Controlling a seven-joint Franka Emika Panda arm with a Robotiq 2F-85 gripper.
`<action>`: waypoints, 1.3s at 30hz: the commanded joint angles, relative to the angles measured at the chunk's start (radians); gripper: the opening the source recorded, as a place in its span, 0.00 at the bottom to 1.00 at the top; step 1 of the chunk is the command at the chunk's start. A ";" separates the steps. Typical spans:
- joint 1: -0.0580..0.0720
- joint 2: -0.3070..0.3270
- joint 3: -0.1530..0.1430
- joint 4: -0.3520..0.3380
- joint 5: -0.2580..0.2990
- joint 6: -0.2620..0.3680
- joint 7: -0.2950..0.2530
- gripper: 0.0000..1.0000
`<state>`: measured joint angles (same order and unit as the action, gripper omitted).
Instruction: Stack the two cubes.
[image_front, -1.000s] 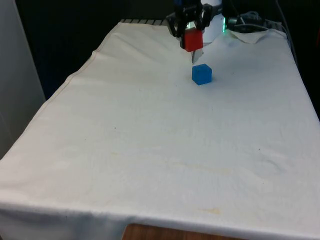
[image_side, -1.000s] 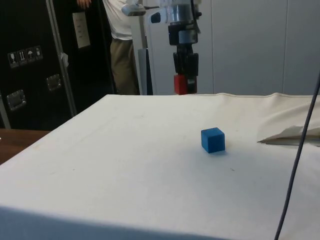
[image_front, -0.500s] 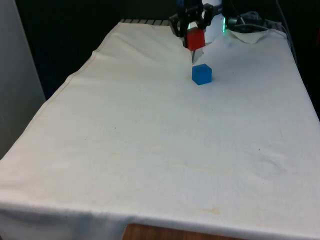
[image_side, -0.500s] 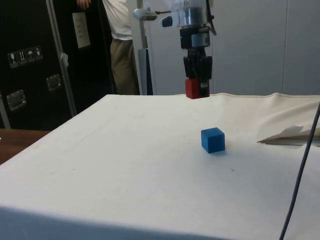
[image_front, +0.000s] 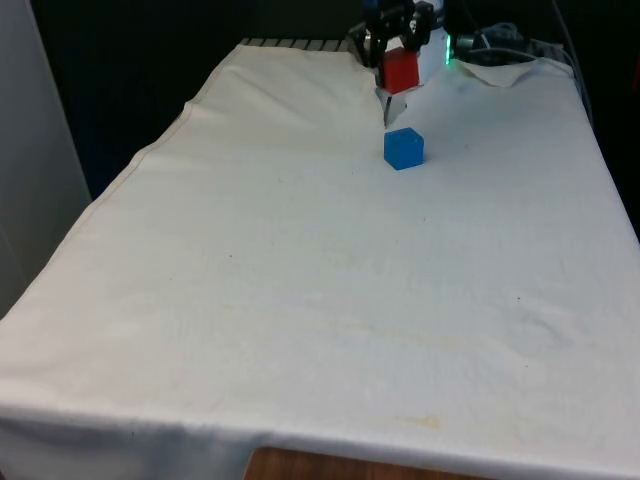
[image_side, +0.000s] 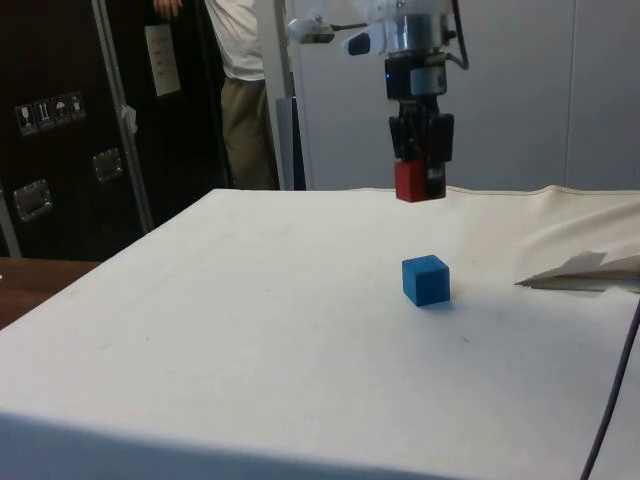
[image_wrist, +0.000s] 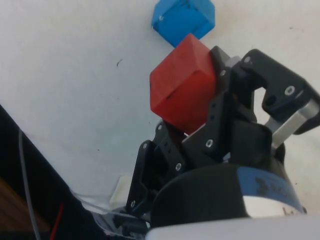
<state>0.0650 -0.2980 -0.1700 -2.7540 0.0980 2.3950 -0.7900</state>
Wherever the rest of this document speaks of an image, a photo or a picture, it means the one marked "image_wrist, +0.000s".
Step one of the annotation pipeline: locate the blue cube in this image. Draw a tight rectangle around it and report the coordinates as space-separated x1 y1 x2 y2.
150 0 216 48

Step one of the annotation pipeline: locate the red cable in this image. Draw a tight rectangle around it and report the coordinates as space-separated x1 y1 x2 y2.
50 202 64 240

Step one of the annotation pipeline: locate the red cube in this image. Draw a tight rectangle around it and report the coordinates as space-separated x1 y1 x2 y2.
149 33 218 135

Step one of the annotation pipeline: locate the thin grey cable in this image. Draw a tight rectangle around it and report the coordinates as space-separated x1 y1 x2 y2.
17 129 42 240

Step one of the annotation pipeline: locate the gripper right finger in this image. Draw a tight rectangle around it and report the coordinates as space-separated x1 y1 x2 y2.
181 45 320 168

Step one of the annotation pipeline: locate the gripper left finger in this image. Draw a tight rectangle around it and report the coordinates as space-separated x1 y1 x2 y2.
125 119 188 217

